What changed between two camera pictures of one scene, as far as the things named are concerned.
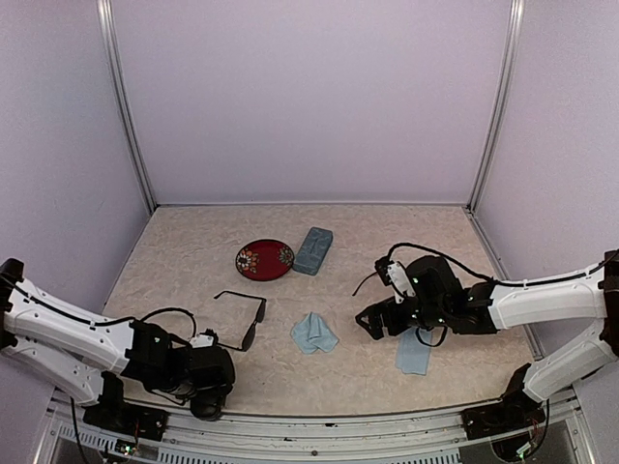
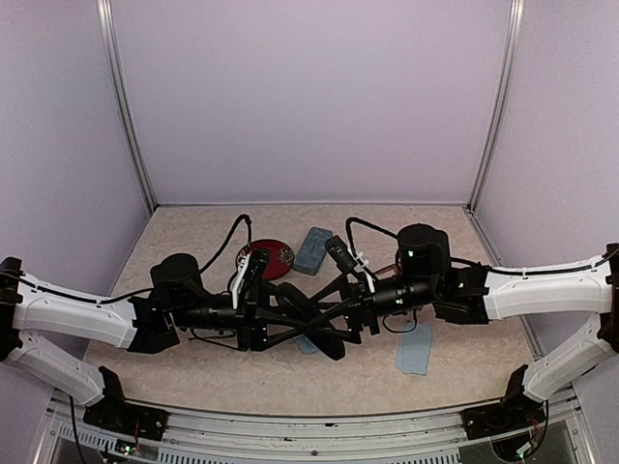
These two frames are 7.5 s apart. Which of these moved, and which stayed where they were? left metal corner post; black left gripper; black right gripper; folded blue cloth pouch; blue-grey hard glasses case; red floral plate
Moved: black right gripper; black left gripper
Stayed: folded blue cloth pouch; blue-grey hard glasses case; red floral plate; left metal corner post
